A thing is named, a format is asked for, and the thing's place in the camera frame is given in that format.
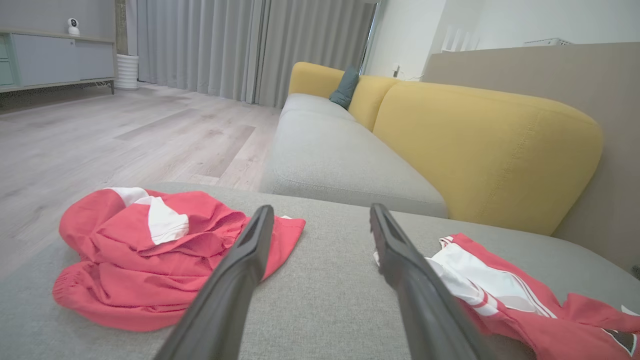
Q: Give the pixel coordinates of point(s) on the grey fabric sofa ottoman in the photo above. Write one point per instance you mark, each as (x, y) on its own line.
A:
(330, 300)

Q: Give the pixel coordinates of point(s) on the grey sideboard cabinet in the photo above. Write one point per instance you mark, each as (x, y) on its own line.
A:
(60, 60)

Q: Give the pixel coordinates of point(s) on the teal throw pillow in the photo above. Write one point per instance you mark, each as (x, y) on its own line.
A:
(345, 90)

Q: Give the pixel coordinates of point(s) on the grey pleated curtain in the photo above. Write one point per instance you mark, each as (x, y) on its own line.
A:
(210, 45)

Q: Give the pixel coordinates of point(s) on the white security camera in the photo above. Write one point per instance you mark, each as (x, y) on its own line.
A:
(73, 27)

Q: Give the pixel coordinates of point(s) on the white ribbed cylinder appliance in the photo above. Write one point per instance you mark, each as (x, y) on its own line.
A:
(127, 72)

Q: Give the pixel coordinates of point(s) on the red shorts white trim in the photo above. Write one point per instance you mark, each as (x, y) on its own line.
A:
(125, 260)

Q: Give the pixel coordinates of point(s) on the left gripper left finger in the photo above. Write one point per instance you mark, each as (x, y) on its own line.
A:
(230, 300)

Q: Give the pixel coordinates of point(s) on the grey sofa seat cushion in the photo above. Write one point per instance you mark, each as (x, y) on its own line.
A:
(330, 155)

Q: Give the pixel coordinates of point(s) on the yellow sofa back cushion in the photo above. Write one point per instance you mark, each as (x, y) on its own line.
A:
(480, 150)
(312, 77)
(372, 97)

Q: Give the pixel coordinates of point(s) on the red white basketball jersey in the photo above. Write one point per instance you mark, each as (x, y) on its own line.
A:
(550, 340)

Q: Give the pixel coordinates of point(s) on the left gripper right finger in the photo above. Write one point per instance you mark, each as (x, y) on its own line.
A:
(425, 310)

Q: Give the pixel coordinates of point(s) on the beige partition panel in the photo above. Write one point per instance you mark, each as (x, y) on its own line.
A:
(615, 100)

